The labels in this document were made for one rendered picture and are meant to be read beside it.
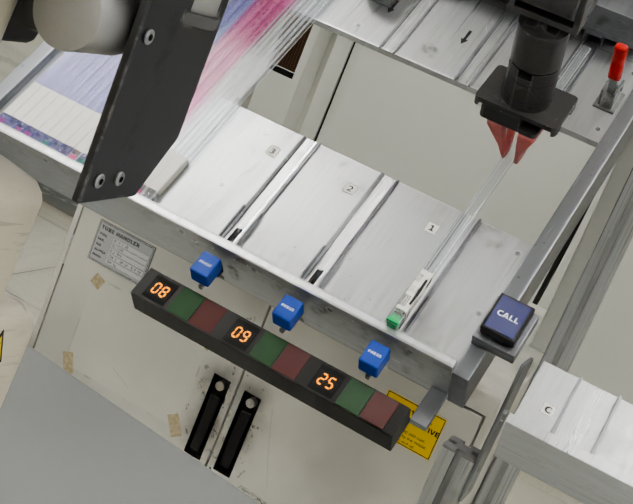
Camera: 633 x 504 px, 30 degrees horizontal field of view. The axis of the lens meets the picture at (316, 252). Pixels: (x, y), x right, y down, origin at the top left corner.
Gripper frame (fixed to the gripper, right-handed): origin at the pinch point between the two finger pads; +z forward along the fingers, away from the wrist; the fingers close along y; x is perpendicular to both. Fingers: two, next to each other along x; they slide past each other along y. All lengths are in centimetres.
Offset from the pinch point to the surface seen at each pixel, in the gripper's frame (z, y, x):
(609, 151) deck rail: -0.4, -9.7, -6.5
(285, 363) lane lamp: 6.4, 8.4, 36.8
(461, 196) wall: 136, 44, -116
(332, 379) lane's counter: 6.3, 3.0, 35.9
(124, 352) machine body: 47, 44, 24
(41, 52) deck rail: 2, 59, 16
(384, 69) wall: 118, 79, -131
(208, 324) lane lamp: 6.4, 18.3, 37.1
